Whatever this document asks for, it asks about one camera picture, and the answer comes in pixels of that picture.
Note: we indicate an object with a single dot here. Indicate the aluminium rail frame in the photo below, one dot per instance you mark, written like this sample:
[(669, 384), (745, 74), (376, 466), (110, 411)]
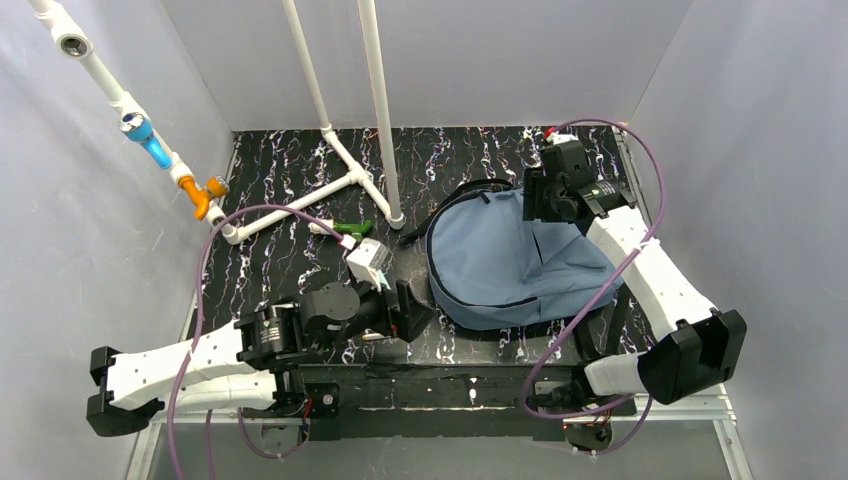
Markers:
[(714, 405)]

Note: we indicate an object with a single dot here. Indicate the green white pipe fitting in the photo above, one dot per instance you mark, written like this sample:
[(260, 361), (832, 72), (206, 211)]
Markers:
[(356, 230)]

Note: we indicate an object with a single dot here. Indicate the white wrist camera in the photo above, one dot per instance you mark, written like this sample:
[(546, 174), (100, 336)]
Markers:
[(553, 137), (368, 263)]

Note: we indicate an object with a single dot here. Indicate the blue pipe valve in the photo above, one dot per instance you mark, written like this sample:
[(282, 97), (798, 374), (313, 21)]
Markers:
[(139, 129)]

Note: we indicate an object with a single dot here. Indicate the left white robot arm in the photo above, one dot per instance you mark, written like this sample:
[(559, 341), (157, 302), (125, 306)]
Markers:
[(251, 362)]

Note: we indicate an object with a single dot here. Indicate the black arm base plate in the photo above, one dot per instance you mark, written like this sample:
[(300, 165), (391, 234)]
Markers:
[(408, 400)]

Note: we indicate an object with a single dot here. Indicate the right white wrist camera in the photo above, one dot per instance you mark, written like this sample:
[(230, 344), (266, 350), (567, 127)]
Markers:
[(553, 137)]

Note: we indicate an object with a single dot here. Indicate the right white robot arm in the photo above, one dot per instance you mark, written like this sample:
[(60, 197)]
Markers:
[(698, 345)]

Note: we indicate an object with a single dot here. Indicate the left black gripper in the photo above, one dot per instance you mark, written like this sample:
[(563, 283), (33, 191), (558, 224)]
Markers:
[(408, 307)]

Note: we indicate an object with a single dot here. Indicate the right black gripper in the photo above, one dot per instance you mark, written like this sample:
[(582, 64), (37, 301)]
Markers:
[(536, 196)]

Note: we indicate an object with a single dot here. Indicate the blue student backpack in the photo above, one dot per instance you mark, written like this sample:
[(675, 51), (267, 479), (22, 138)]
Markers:
[(488, 269)]

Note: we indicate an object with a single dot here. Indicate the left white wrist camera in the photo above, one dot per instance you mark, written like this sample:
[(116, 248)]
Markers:
[(368, 263)]

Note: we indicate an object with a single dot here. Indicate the white PVC pipe frame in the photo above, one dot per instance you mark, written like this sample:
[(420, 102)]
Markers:
[(72, 43)]

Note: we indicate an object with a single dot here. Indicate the orange pipe valve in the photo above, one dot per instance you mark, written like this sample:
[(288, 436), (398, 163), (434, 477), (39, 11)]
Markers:
[(202, 197)]

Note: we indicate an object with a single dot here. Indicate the white yellow marker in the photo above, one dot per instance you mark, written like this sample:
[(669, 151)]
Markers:
[(373, 337)]

